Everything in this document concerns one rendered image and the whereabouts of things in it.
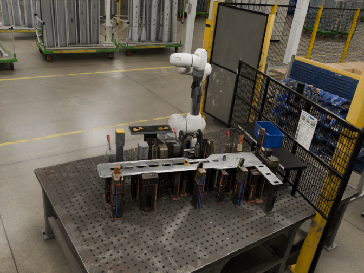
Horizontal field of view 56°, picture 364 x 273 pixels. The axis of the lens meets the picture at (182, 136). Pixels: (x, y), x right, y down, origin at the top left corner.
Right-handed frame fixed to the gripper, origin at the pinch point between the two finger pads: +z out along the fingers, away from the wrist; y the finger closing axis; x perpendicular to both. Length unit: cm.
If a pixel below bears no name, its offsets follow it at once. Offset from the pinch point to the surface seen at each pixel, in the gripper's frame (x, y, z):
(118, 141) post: -62, -5, 39
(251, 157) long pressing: 50, 24, 46
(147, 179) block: -49, 46, 44
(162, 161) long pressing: -30, 19, 46
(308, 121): 90, 36, 7
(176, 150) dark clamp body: -15.1, 9.3, 43.0
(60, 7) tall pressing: -93, -675, 23
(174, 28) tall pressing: 231, -777, 75
